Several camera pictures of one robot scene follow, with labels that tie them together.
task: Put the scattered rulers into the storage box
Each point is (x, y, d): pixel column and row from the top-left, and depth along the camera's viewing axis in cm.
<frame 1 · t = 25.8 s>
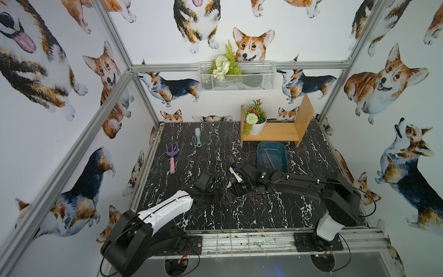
left hand: (219, 194, 86), fingers open
right hand: (235, 183, 84), fingers open
teal plastic storage box: (272, 155, 105), on the table
wooden desk shelf: (282, 132, 110), point 7 cm above the table
potted flower white pot: (255, 119, 94), point 23 cm above the table
purple pink garden rake: (172, 153, 108), on the table
teal cleaning brush: (198, 132, 118), on the table
purple triangle set square: (226, 199, 89), on the table

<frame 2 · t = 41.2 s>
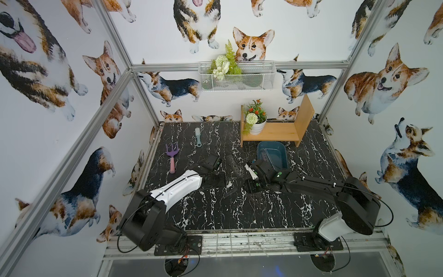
left hand: (223, 178, 87), fingers open
right hand: (248, 181, 85), fingers open
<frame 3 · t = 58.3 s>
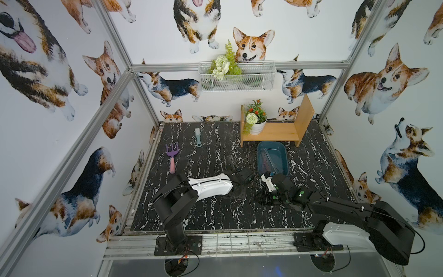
left hand: (239, 189, 89), fingers open
right hand: (258, 193, 82), fingers open
pink straight stencil ruler: (265, 163, 102), on the table
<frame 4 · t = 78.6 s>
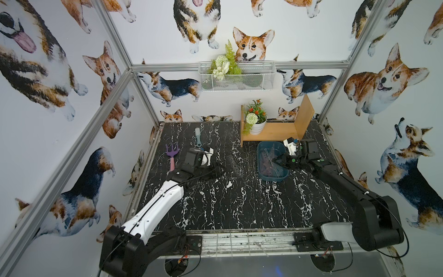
left hand: (223, 165, 79), fingers open
right hand: (277, 155, 84), fingers closed
smoky large triangle ruler: (268, 167, 99), point 2 cm above the table
